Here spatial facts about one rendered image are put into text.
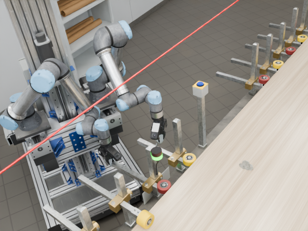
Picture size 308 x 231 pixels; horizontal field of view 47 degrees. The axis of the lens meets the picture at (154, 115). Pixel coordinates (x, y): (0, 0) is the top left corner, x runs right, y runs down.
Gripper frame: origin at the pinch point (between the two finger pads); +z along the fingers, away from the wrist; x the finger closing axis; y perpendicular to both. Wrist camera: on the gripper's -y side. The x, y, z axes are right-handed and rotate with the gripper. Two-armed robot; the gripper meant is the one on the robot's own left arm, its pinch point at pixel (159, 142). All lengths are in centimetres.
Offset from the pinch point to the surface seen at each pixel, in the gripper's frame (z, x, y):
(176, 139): -1.8, -10.1, 3.0
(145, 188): 10.6, 0.5, -27.6
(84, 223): -8, 15, -68
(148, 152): -12.2, -1.7, -20.4
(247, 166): 5, -53, -3
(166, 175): 22.0, -4.3, -6.3
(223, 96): 99, -6, 186
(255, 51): -12, -45, 97
